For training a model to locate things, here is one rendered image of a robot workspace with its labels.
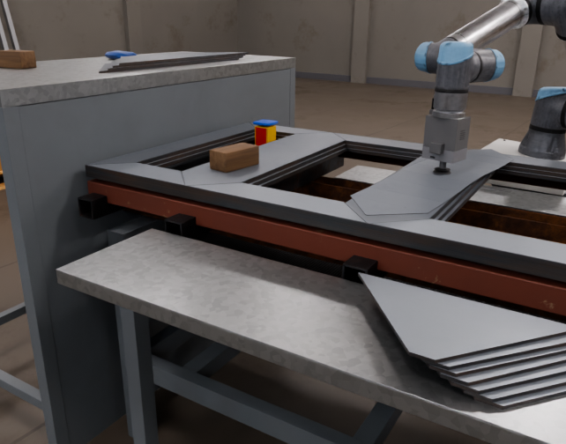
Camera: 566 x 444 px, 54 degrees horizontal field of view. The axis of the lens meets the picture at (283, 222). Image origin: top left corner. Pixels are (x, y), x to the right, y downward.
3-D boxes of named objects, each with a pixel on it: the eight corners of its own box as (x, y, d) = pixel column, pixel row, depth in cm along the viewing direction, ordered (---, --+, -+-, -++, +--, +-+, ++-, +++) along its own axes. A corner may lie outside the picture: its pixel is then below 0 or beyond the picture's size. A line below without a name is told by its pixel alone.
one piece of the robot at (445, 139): (418, 100, 129) (412, 168, 135) (453, 105, 123) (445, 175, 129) (440, 96, 136) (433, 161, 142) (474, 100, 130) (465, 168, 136)
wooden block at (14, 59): (37, 67, 172) (34, 50, 170) (21, 69, 167) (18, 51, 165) (12, 66, 176) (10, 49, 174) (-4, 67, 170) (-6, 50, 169)
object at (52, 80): (2, 107, 124) (-1, 89, 122) (-131, 87, 153) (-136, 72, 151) (295, 67, 228) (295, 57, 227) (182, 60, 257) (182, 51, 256)
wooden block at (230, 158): (226, 173, 136) (226, 153, 134) (209, 168, 140) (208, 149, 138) (259, 164, 145) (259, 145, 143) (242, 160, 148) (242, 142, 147)
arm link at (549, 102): (541, 121, 196) (551, 81, 191) (578, 129, 186) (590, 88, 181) (522, 122, 189) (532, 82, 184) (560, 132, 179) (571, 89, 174)
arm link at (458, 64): (484, 41, 125) (460, 42, 121) (477, 92, 129) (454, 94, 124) (455, 40, 131) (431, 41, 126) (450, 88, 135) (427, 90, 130)
